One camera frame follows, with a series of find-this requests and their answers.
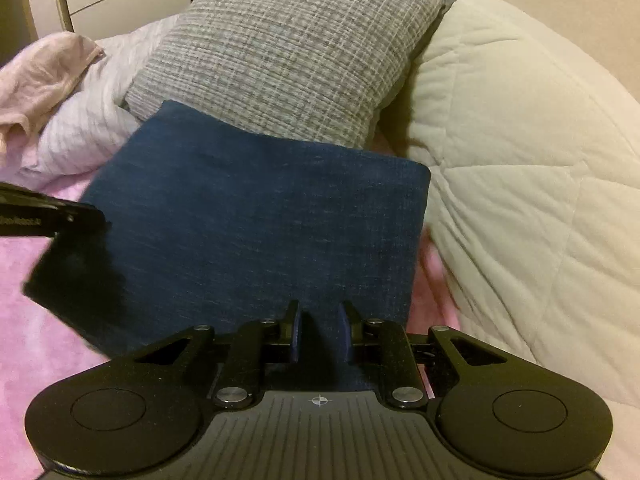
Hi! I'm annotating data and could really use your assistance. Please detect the grey woven cushion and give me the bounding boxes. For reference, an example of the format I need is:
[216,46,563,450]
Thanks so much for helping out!
[124,0,461,149]

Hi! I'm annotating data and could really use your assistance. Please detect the blue jeans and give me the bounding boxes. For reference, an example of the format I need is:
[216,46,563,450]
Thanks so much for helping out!
[22,100,432,394]

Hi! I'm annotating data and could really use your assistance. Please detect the grey-lilac ribbed pillow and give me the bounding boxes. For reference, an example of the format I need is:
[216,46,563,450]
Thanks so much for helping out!
[15,15,181,179]

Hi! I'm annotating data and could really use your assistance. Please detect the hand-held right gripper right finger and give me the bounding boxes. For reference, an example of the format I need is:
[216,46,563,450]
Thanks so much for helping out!
[338,301,508,408]

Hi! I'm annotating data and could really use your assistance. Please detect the pink floral blanket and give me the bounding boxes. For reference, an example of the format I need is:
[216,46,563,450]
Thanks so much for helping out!
[0,130,463,480]

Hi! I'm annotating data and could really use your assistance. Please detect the white quilted duvet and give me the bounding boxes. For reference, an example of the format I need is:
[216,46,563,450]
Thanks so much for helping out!
[350,0,640,411]

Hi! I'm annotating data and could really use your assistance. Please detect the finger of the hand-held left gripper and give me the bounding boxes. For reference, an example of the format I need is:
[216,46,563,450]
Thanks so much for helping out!
[0,182,107,235]

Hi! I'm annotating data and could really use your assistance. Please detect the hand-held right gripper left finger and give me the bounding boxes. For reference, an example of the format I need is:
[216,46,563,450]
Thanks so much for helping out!
[135,300,304,408]

